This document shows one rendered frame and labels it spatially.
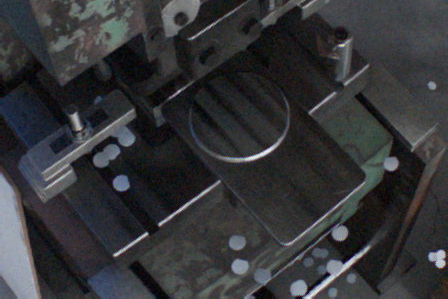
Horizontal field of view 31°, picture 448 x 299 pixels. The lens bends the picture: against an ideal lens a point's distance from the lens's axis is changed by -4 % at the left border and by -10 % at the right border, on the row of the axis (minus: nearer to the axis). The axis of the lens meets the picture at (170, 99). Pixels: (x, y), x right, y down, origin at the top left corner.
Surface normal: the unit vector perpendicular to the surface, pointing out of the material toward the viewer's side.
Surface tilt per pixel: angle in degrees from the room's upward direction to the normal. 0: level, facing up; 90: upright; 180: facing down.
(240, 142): 0
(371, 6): 0
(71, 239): 0
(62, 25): 90
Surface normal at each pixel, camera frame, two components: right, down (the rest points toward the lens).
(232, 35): 0.60, 0.65
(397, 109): -0.11, -0.51
